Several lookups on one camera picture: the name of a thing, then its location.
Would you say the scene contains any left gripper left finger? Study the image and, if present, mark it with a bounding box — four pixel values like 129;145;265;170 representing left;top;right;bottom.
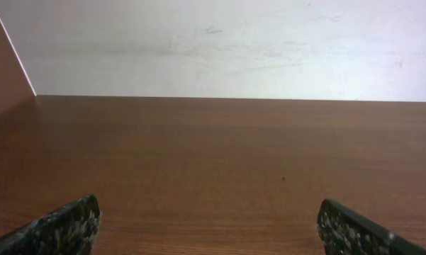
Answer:
0;194;101;255

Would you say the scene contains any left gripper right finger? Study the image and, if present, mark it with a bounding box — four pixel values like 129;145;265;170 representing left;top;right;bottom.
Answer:
317;198;426;255

